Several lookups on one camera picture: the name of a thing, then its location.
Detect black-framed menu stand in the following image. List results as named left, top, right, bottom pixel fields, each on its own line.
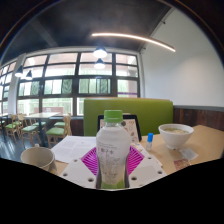
left=97, top=114, right=143, bottom=143

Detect brown printed card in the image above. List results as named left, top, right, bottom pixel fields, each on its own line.
left=173, top=158, right=191, bottom=172

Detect wooden chairs with green seats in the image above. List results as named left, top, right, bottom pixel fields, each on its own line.
left=0, top=113, right=73, bottom=148

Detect green-capped white drink bottle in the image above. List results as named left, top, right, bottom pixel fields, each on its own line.
left=95, top=109, right=132, bottom=190

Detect wooden dining table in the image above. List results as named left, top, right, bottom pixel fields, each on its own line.
left=24, top=112, right=62, bottom=148

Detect white paper napkin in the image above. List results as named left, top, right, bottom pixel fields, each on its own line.
left=179, top=147, right=199, bottom=162

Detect white printed paper sheet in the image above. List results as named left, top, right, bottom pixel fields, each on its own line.
left=51, top=135, right=98, bottom=164

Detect green upholstered bench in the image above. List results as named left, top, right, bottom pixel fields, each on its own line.
left=83, top=97, right=174, bottom=137

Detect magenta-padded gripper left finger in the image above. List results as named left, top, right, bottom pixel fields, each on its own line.
left=59, top=145, right=99, bottom=190

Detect long linear ceiling light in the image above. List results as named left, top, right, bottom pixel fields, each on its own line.
left=91, top=32, right=177, bottom=53

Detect black-framed window wall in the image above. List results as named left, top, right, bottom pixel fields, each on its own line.
left=0, top=51, right=140, bottom=117

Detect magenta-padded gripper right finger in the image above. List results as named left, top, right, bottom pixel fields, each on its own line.
left=125, top=145, right=168, bottom=190

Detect white ceramic bowl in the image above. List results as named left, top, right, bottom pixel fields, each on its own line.
left=157, top=123, right=195, bottom=150

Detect beige patterned cup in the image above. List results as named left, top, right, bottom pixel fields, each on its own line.
left=20, top=146, right=58, bottom=176

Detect small blue-capped bottle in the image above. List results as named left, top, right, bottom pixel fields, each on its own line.
left=145, top=132, right=155, bottom=152

